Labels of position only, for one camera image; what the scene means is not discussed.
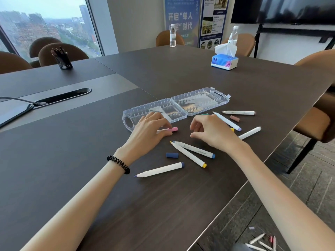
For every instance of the person's right hand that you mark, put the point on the person's right hand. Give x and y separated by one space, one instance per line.
217 135

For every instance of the person's left hand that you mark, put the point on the person's left hand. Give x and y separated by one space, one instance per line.
146 135

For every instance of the person's left thumb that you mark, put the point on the person's left thumb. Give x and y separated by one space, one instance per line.
165 128

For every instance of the person's right thumb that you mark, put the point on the person's right thumb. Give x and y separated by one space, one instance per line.
197 135

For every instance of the white marker with pink cap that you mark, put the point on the white marker with pink cap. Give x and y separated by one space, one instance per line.
174 129

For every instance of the person's left forearm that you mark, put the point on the person's left forearm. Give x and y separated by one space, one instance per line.
86 201

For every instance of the person's right forearm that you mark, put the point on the person's right forearm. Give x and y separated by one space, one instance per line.
282 196

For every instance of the white marker with blue end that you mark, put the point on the white marker with blue end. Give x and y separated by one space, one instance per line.
202 152

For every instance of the white marker with yellow end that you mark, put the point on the white marker with yellow end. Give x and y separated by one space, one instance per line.
191 156

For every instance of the blue marker cap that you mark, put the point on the blue marker cap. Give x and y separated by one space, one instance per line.
172 155

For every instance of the clear plastic marker case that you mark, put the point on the clear plastic marker case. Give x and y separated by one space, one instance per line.
199 100

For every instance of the white marker with lilac end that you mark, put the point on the white marker with lilac end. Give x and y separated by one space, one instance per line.
230 123

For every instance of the brown marker cap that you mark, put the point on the brown marker cap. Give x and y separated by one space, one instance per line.
234 118

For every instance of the white marker with indigo end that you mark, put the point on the white marker with indigo end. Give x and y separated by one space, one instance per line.
162 169

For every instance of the white marker with brown tip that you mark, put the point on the white marker with brown tip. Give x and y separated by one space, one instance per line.
240 112

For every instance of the plain white marker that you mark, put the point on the plain white marker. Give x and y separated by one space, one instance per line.
250 133

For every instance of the blue tissue pack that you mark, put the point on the blue tissue pack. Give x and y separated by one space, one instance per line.
225 61

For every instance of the brown office chair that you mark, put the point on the brown office chair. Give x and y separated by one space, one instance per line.
13 62
76 52
316 120
162 39
41 44
246 44

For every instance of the clear water bottle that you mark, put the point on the clear water bottle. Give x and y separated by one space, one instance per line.
172 37
233 35

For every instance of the white and blue photo banner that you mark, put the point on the white and blue photo banner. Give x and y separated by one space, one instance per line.
213 23

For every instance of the blue roll-up banner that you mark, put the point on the blue roll-up banner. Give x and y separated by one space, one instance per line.
180 15

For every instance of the black television stand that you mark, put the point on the black television stand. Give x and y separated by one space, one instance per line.
261 36

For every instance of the white marker on floor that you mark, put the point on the white marker on floor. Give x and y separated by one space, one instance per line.
257 239

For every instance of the black pencil holder with pencils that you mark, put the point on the black pencil holder with pencils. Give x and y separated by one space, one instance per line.
62 60

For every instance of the black television screen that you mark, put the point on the black television screen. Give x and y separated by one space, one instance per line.
282 9

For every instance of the black tablet device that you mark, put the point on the black tablet device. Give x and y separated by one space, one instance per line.
13 113

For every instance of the large window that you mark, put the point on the large window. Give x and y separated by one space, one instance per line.
47 20

